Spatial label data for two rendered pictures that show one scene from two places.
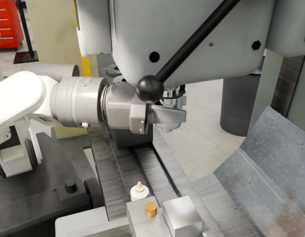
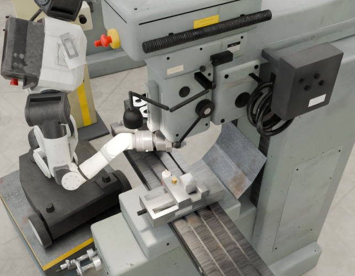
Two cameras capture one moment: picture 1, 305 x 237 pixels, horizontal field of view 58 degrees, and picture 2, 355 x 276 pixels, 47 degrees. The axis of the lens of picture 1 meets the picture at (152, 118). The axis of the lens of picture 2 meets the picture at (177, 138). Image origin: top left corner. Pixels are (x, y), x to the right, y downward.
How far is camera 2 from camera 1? 1.28 m
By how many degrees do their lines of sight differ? 12
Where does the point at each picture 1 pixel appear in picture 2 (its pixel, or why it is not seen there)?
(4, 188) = (54, 185)
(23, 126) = (74, 142)
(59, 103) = (137, 144)
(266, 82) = not seen: hidden behind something
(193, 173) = (190, 154)
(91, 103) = (150, 143)
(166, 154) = (173, 151)
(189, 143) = not seen: hidden behind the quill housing
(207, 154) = (201, 135)
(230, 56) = (199, 128)
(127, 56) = (169, 134)
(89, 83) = (147, 134)
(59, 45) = not seen: hidden behind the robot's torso
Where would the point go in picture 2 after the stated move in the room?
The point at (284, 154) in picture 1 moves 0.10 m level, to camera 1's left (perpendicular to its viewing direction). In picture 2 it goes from (235, 145) to (215, 148)
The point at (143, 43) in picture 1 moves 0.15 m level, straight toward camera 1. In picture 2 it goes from (174, 132) to (182, 160)
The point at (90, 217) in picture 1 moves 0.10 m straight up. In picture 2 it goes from (137, 191) to (136, 177)
